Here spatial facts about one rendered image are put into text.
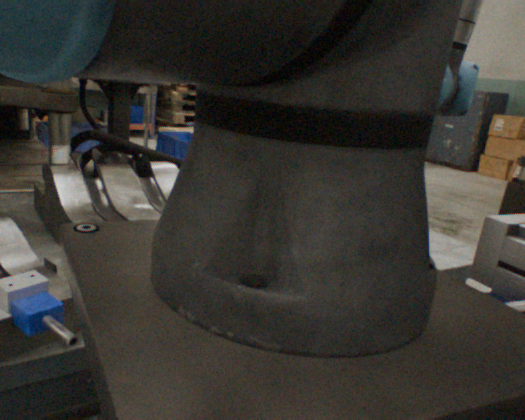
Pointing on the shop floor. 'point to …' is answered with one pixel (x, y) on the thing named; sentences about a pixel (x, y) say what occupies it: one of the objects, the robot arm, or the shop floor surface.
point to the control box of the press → (119, 112)
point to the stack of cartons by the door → (506, 148)
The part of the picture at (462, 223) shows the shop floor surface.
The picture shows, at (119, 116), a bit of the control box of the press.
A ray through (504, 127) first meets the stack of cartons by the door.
